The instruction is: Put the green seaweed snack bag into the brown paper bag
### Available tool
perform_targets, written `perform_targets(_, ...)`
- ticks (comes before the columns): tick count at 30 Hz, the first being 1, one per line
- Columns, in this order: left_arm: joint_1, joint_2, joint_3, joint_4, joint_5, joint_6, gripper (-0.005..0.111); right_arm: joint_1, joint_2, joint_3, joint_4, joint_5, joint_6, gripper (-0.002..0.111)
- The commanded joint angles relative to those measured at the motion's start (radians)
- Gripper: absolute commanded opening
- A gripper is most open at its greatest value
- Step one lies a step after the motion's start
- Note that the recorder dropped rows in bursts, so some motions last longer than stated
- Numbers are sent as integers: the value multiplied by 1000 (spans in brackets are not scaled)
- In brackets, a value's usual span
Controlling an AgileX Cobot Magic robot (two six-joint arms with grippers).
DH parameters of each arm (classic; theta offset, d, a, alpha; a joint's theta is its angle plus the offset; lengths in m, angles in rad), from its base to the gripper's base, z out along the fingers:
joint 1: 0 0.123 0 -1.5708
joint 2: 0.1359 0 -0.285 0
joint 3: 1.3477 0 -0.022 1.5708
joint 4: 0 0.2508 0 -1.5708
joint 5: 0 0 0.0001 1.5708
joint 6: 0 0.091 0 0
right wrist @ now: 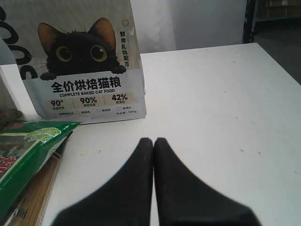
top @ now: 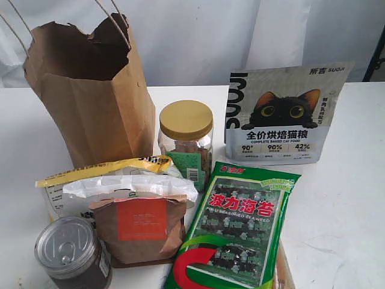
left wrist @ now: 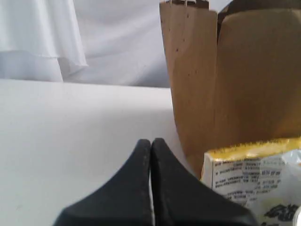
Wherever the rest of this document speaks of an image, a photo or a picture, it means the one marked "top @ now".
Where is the green seaweed package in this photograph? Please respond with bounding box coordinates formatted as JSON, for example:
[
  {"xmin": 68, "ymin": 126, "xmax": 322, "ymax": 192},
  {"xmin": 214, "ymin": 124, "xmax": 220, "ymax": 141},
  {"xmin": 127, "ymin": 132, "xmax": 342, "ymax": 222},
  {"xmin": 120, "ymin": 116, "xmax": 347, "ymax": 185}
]
[{"xmin": 164, "ymin": 161, "xmax": 299, "ymax": 288}]

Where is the brown paper bag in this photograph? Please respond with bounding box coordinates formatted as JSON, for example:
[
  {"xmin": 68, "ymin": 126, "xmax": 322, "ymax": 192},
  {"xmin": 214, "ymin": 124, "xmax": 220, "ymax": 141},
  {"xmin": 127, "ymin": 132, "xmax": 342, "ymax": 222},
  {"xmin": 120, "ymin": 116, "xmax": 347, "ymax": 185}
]
[{"xmin": 22, "ymin": 9, "xmax": 155, "ymax": 167}]

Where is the yellow white bag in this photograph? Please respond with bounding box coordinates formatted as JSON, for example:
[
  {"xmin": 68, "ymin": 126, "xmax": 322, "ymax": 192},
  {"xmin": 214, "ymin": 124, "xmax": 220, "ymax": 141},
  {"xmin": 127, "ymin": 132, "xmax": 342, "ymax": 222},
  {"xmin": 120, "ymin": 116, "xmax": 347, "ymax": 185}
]
[{"xmin": 35, "ymin": 155, "xmax": 182, "ymax": 222}]

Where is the clear jar yellow lid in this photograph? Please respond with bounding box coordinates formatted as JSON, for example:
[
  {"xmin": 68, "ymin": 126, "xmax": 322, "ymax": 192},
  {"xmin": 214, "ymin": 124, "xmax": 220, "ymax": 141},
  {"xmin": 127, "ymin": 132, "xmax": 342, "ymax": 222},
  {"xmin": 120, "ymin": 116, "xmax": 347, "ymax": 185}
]
[{"xmin": 158, "ymin": 100, "xmax": 214, "ymax": 192}]

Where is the white plastic pouch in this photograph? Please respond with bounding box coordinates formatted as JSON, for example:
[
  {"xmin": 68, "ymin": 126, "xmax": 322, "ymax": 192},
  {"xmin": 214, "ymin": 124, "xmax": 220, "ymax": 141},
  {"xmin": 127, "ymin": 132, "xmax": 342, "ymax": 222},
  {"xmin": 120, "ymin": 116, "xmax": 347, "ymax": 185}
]
[{"xmin": 62, "ymin": 174, "xmax": 198, "ymax": 213}]

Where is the cat food pouch black cat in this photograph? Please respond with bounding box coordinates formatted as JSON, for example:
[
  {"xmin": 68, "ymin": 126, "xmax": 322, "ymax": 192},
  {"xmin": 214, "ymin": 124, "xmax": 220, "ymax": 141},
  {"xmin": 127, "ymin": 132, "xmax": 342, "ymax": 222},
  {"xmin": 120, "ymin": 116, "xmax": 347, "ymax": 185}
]
[{"xmin": 224, "ymin": 61, "xmax": 354, "ymax": 165}]

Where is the brown pouch orange label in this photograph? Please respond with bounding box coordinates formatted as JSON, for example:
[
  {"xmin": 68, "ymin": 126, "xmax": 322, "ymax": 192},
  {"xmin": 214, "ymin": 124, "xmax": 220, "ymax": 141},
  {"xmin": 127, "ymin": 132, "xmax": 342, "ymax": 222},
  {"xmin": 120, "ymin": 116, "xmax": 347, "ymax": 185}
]
[{"xmin": 89, "ymin": 194, "xmax": 187, "ymax": 268}]

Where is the metal can brown label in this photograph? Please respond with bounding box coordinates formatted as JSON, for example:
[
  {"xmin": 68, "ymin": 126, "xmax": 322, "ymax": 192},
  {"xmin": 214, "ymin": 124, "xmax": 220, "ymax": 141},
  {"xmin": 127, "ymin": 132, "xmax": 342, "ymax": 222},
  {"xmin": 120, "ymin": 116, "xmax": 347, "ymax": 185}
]
[{"xmin": 34, "ymin": 216, "xmax": 112, "ymax": 289}]

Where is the spaghetti package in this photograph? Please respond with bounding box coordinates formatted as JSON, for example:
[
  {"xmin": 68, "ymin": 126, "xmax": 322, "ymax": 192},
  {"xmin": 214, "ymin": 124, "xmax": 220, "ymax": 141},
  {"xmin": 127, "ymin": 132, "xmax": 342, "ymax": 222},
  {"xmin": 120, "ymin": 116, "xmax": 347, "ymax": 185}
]
[{"xmin": 273, "ymin": 241, "xmax": 295, "ymax": 289}]

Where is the black metal stand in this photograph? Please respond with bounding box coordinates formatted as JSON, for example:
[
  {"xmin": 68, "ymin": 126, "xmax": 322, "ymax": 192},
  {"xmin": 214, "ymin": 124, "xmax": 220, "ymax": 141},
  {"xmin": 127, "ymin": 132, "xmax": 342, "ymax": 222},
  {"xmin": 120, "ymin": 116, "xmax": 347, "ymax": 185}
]
[{"xmin": 362, "ymin": 25, "xmax": 384, "ymax": 82}]

